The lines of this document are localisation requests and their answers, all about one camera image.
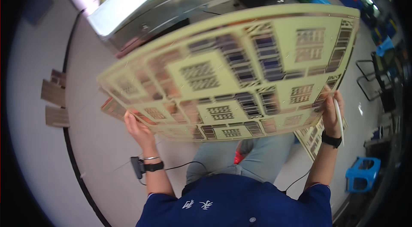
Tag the person's right hand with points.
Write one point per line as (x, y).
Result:
(331, 120)

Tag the person's left hand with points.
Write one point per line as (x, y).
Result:
(141, 135)

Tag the person's right fingers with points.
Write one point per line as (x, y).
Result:
(329, 96)

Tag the white stick tool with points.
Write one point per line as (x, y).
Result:
(339, 120)

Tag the large yellow circuit panel sheet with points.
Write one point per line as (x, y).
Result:
(225, 66)

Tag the black wrist band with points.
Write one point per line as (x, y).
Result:
(154, 166)
(331, 140)

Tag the black metal chair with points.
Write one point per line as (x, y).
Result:
(376, 78)

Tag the blue cloth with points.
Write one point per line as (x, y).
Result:
(385, 46)

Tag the blue plastic stool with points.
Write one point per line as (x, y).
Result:
(362, 175)

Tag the person's legs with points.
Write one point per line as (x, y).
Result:
(267, 159)

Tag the row of coloured plastic crates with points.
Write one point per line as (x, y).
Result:
(350, 1)

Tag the red plastic item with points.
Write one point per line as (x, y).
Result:
(238, 156)

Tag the person's body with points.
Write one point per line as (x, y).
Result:
(235, 204)

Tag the copper circuit panel sheet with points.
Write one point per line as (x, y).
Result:
(112, 108)

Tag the brown circuit panel piece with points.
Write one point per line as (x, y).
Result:
(53, 93)
(58, 116)
(58, 77)

